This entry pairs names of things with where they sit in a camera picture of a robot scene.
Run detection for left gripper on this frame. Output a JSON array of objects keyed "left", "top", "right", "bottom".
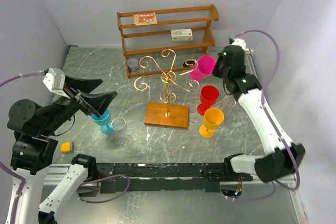
[{"left": 39, "top": 72, "right": 117, "bottom": 135}]

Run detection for pink wine glass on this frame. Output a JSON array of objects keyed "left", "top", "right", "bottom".
[{"left": 189, "top": 55, "right": 216, "bottom": 81}]

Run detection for red wine glass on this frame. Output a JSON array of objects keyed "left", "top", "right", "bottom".
[{"left": 197, "top": 85, "right": 219, "bottom": 115}]

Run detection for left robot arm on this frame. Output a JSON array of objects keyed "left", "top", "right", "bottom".
[{"left": 1, "top": 76, "right": 117, "bottom": 223}]

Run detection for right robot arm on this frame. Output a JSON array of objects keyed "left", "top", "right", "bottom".
[{"left": 213, "top": 45, "right": 306, "bottom": 183}]

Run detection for blue wine glass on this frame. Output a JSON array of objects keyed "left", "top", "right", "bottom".
[{"left": 91, "top": 108, "right": 114, "bottom": 135}]

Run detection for clear wine glass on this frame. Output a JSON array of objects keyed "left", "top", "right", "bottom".
[{"left": 111, "top": 117, "right": 134, "bottom": 148}]

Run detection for gold wine glass rack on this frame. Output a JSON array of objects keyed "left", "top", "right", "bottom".
[{"left": 133, "top": 49, "right": 200, "bottom": 129}]

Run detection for wooden shelf rack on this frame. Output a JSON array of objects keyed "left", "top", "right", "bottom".
[{"left": 117, "top": 4, "right": 219, "bottom": 62}]

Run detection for yellow wine glass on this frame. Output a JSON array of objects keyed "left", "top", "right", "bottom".
[{"left": 199, "top": 108, "right": 225, "bottom": 138}]

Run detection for frosted clear tall glass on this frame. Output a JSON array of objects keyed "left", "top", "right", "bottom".
[{"left": 219, "top": 95, "right": 236, "bottom": 119}]

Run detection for yellow grey sponge block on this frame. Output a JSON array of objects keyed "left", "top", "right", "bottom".
[{"left": 60, "top": 142, "right": 74, "bottom": 153}]

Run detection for small black device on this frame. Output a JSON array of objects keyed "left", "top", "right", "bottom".
[{"left": 183, "top": 60, "right": 196, "bottom": 68}]

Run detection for green white small box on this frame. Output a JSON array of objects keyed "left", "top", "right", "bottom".
[{"left": 171, "top": 28, "right": 193, "bottom": 41}]

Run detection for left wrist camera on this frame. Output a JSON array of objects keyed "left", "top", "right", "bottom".
[{"left": 43, "top": 68, "right": 66, "bottom": 94}]

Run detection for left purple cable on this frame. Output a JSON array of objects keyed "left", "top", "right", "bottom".
[{"left": 0, "top": 70, "right": 48, "bottom": 88}]

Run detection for purple cable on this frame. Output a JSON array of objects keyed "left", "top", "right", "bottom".
[
  {"left": 0, "top": 70, "right": 48, "bottom": 88},
  {"left": 230, "top": 29, "right": 301, "bottom": 190}
]

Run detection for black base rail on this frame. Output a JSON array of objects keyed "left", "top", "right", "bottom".
[{"left": 85, "top": 163, "right": 253, "bottom": 194}]

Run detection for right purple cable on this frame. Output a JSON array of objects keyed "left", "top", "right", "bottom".
[{"left": 230, "top": 29, "right": 301, "bottom": 190}]

